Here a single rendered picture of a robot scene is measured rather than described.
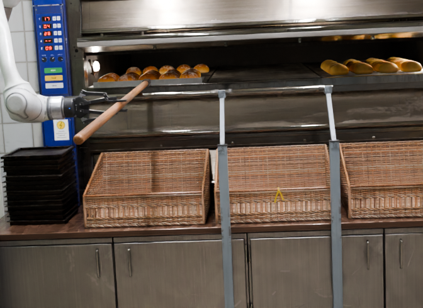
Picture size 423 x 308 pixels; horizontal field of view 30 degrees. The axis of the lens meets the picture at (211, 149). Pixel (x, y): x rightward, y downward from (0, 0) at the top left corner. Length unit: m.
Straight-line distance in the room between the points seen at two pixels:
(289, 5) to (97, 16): 0.96
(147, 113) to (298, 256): 1.09
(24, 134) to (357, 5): 1.79
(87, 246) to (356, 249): 1.20
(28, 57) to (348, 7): 1.61
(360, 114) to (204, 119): 0.78
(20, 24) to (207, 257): 1.51
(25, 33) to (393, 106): 1.87
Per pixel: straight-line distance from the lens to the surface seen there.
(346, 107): 4.01
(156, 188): 3.98
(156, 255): 3.58
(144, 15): 3.98
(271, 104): 3.99
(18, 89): 2.88
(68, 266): 3.66
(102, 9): 4.03
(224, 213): 3.45
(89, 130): 2.35
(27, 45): 4.10
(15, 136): 4.16
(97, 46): 3.88
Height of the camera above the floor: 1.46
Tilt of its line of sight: 9 degrees down
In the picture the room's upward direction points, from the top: 3 degrees counter-clockwise
